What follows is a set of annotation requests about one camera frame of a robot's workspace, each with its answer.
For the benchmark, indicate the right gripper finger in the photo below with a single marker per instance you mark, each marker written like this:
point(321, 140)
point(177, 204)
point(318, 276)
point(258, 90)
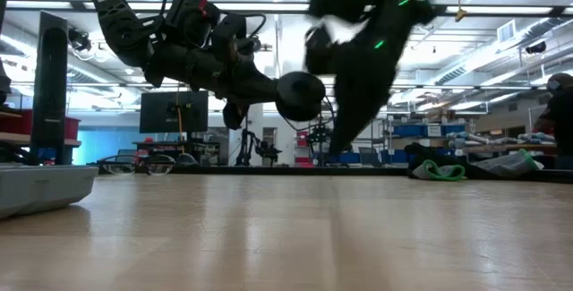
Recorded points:
point(347, 121)
point(369, 114)

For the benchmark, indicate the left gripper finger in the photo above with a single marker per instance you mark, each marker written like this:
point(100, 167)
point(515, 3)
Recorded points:
point(266, 91)
point(233, 116)

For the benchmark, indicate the black plastic spool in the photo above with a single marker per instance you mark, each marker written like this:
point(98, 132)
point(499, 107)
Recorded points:
point(300, 96)

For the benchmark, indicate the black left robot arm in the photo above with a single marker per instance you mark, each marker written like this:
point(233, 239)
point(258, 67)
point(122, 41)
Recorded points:
point(121, 27)

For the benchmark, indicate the neighbour station robot arm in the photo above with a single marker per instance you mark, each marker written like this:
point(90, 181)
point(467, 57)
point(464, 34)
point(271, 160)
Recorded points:
point(318, 138)
point(250, 145)

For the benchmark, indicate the blue storage bins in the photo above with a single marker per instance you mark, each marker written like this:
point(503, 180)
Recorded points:
point(412, 130)

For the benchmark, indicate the red stacked boxes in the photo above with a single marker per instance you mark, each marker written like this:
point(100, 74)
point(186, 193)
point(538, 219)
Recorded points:
point(303, 141)

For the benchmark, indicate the black pouch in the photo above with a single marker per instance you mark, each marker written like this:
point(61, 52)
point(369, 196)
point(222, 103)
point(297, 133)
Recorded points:
point(421, 153)

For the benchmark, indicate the grey pouch with green trim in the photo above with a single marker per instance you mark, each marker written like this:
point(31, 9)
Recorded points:
point(432, 170)

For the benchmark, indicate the clear bag with green rim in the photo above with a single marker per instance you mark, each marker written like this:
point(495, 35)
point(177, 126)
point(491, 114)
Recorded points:
point(506, 165)

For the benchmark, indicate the wooden workbench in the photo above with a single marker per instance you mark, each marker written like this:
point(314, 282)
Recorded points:
point(515, 148)

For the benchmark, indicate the rolled white teal fabric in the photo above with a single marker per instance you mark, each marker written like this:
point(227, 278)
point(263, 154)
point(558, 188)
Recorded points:
point(528, 139)

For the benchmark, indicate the black stand with white base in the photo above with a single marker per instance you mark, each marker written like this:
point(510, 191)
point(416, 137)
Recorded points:
point(49, 103)

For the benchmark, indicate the black ceiling speaker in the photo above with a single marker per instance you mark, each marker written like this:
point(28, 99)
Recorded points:
point(536, 47)

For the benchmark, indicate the person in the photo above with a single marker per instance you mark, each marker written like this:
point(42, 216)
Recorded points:
point(559, 116)

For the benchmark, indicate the red storage bin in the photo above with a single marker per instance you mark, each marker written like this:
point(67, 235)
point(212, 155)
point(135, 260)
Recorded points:
point(15, 123)

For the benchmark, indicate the grey plastic tool case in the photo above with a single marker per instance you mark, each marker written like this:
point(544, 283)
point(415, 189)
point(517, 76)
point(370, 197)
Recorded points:
point(40, 188)

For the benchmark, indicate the wooden shelf board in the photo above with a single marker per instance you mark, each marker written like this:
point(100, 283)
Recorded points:
point(13, 139)

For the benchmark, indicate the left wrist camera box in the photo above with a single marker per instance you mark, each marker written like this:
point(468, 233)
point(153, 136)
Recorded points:
point(228, 33)

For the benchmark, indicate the dark aluminium table frame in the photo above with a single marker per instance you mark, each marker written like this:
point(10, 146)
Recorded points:
point(277, 170)

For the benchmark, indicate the black overhead frame beam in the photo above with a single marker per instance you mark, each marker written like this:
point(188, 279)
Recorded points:
point(277, 7)

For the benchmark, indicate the black hanging camera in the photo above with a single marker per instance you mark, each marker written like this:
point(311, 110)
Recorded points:
point(79, 40)

